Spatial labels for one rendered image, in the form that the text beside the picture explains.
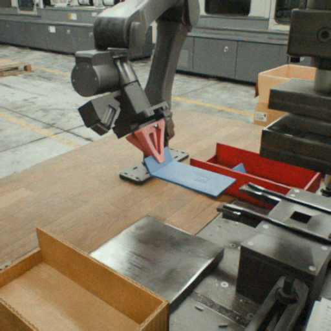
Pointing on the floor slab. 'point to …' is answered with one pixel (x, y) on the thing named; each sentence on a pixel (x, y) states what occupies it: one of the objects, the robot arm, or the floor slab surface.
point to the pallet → (13, 66)
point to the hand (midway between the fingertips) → (158, 158)
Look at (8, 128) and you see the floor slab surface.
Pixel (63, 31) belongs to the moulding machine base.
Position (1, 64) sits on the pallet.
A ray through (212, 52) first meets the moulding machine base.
